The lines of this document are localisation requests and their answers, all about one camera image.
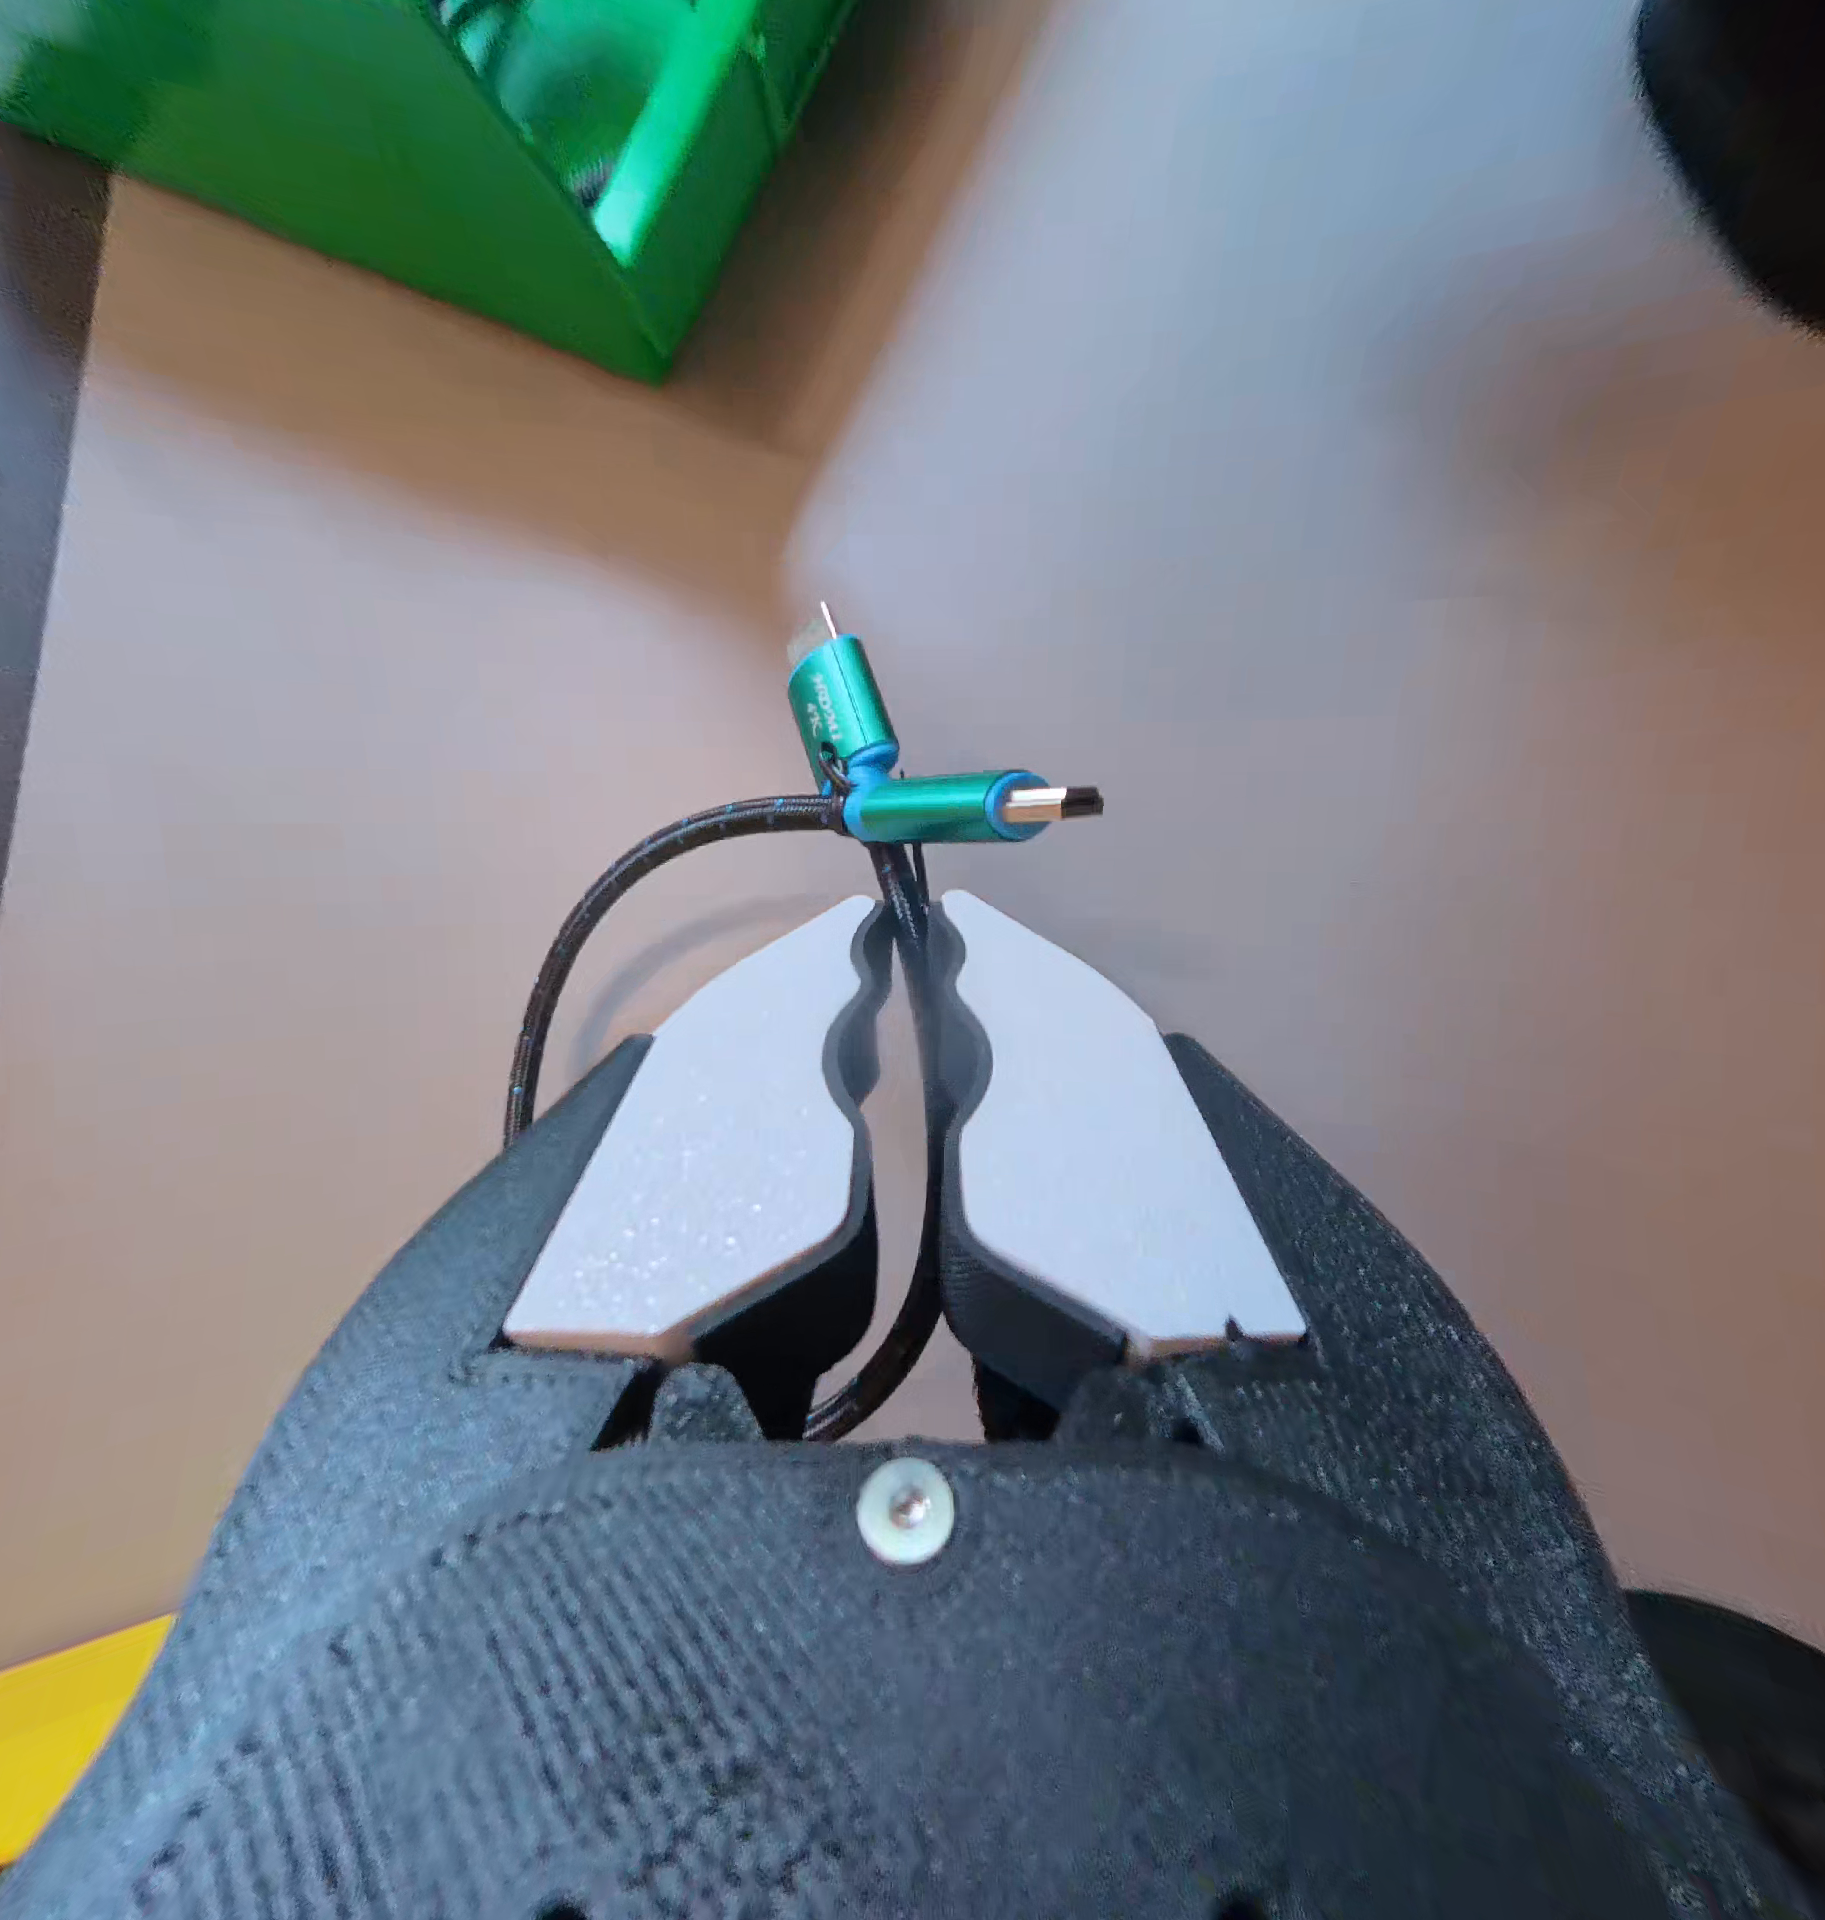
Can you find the green plastic bin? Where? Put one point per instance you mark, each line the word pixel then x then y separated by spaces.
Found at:
pixel 343 151

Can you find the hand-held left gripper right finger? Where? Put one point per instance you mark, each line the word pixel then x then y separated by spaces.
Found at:
pixel 1107 1156

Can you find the yellow plastic bin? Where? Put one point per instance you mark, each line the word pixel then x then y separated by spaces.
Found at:
pixel 44 1710

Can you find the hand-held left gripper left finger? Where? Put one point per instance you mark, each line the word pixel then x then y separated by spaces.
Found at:
pixel 704 1156

